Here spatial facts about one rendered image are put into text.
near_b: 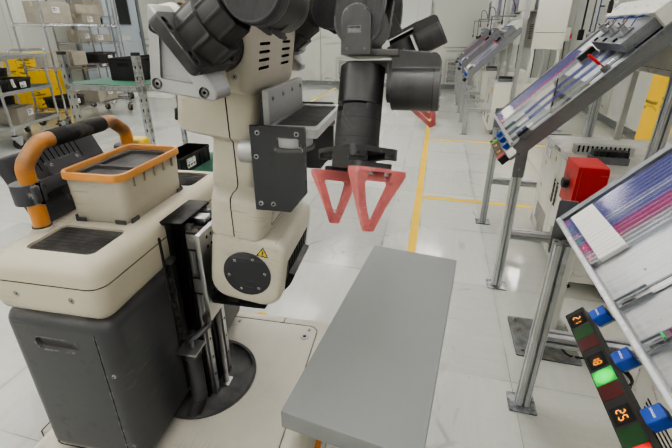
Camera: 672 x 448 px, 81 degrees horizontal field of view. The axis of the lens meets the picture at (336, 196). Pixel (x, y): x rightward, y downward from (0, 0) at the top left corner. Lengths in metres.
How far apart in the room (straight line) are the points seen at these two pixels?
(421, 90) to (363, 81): 0.07
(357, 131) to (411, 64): 0.10
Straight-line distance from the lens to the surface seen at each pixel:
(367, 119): 0.49
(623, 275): 0.98
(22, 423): 1.82
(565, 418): 1.69
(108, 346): 0.92
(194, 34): 0.58
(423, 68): 0.50
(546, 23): 5.20
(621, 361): 0.84
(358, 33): 0.49
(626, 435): 0.80
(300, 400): 0.78
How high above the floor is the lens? 1.20
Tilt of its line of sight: 23 degrees down
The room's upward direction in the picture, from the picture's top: straight up
